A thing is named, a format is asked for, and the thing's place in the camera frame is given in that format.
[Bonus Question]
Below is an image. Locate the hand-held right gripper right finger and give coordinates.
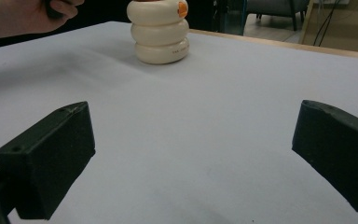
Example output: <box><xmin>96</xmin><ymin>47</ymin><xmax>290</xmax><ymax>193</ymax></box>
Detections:
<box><xmin>291</xmin><ymin>99</ymin><xmax>358</xmax><ymax>216</ymax></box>

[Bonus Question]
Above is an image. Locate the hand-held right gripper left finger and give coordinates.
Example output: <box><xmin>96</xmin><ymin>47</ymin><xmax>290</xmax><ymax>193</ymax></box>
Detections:
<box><xmin>0</xmin><ymin>101</ymin><xmax>97</xmax><ymax>221</ymax></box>

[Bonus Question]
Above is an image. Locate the cream ribbed cup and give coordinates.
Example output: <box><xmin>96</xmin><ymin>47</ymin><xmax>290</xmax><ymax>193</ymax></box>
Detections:
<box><xmin>126</xmin><ymin>0</ymin><xmax>190</xmax><ymax>65</ymax></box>

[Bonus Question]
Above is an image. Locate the grey chair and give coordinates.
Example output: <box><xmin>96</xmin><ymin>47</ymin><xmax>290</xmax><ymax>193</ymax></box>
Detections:
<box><xmin>245</xmin><ymin>0</ymin><xmax>311</xmax><ymax>32</ymax></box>

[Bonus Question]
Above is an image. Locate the black hanging cable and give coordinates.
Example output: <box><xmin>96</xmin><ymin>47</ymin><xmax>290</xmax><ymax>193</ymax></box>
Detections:
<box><xmin>311</xmin><ymin>0</ymin><xmax>343</xmax><ymax>48</ymax></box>

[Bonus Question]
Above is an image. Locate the black cabinet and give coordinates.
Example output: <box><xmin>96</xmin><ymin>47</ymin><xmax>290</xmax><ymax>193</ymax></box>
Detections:
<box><xmin>213</xmin><ymin>0</ymin><xmax>248</xmax><ymax>35</ymax></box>

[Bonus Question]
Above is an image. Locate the white paper sheet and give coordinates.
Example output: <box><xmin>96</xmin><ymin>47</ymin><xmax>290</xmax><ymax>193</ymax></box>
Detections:
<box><xmin>0</xmin><ymin>21</ymin><xmax>358</xmax><ymax>224</ymax></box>

